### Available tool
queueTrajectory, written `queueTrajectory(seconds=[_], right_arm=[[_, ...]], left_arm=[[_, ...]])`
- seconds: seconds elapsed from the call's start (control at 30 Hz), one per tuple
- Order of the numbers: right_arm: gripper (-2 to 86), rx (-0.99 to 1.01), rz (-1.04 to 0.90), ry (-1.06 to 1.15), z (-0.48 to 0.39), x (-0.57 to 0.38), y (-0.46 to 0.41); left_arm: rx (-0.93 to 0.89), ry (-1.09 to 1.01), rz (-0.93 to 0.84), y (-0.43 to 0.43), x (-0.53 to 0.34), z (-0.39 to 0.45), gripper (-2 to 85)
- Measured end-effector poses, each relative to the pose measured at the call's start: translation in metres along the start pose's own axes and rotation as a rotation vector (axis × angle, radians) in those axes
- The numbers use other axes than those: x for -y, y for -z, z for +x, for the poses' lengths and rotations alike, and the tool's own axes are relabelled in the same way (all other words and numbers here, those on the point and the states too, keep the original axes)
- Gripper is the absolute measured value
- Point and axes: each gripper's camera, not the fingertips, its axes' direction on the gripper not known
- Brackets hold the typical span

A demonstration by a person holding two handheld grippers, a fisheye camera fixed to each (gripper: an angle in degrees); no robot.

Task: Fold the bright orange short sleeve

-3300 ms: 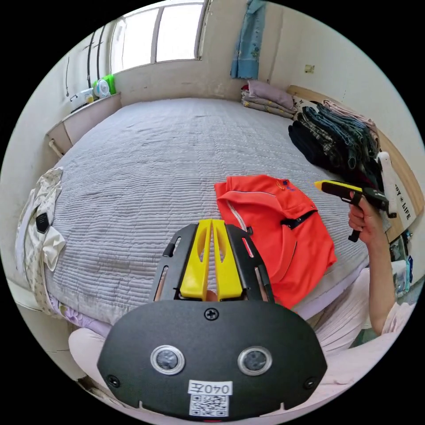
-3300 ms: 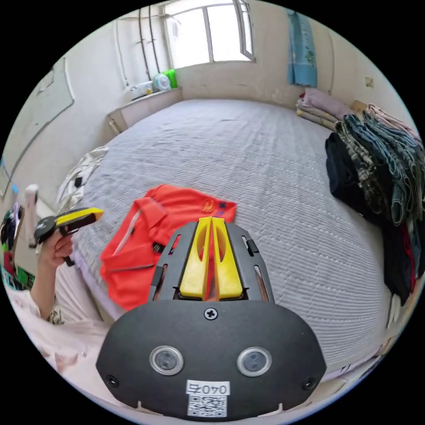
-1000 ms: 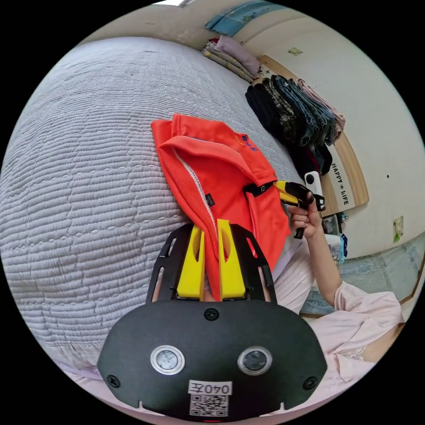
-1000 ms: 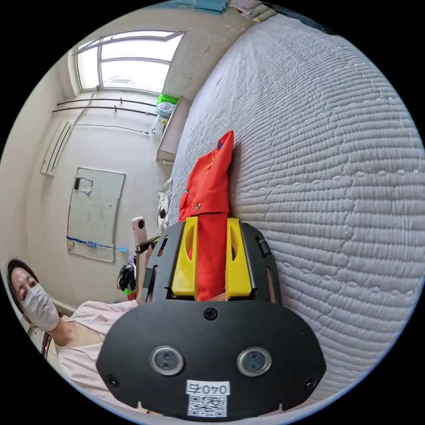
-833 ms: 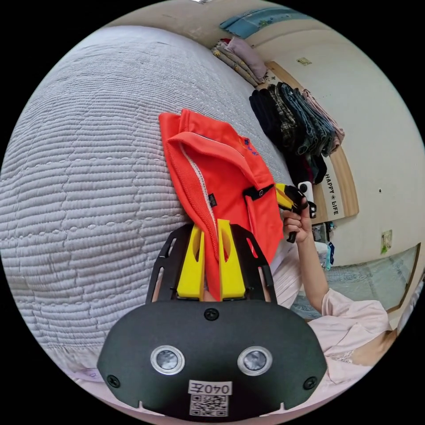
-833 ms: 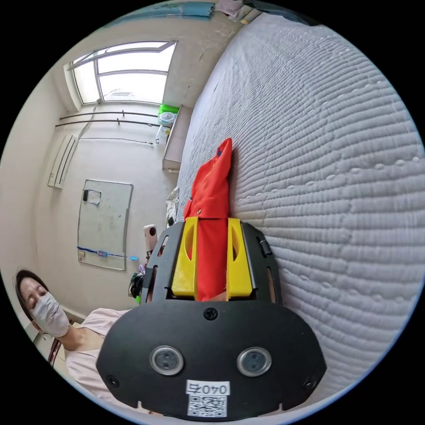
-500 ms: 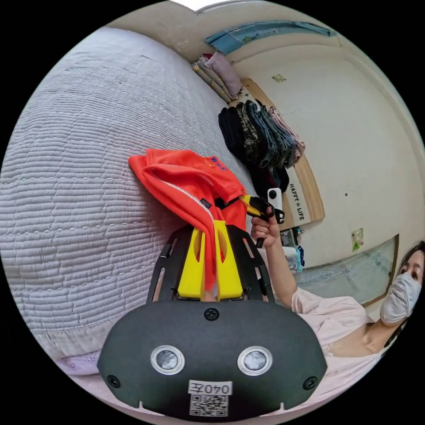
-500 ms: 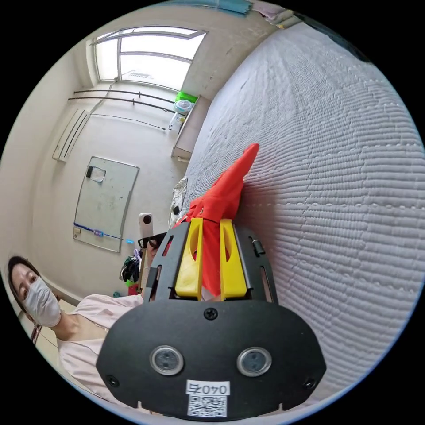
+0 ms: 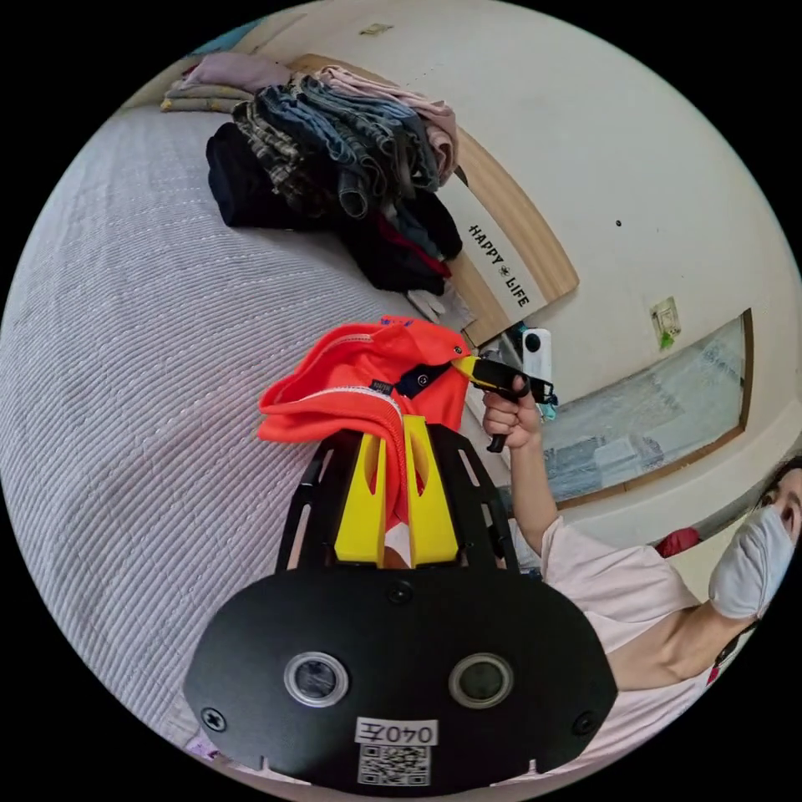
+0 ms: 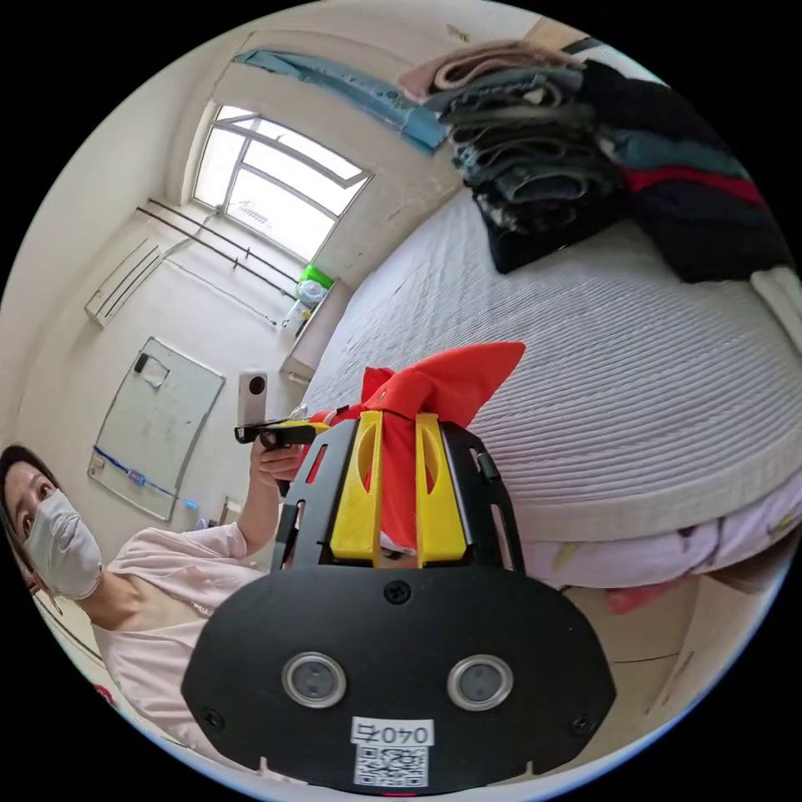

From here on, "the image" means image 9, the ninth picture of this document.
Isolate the wall socket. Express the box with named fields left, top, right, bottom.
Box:
left=648, top=296, right=683, bottom=349

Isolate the person's right hand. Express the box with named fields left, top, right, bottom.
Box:
left=481, top=383, right=543, bottom=452

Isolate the pile of clothes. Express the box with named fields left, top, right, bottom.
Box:
left=160, top=52, right=466, bottom=317

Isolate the person's body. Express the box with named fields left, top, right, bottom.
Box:
left=537, top=455, right=802, bottom=785

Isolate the wooden headboard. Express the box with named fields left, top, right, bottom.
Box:
left=289, top=52, right=581, bottom=349

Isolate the window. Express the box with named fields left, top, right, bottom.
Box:
left=540, top=307, right=755, bottom=510

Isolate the person's right forearm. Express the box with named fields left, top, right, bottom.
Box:
left=503, top=438, right=563, bottom=556

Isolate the bright orange short sleeve shirt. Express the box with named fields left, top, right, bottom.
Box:
left=256, top=315, right=472, bottom=535

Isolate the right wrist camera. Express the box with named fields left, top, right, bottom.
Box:
left=521, top=326, right=554, bottom=384

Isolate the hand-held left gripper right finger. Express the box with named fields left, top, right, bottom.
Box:
left=403, top=413, right=470, bottom=564

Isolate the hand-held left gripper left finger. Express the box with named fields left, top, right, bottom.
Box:
left=333, top=431, right=388, bottom=563

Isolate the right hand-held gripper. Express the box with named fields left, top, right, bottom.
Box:
left=451, top=353, right=560, bottom=454

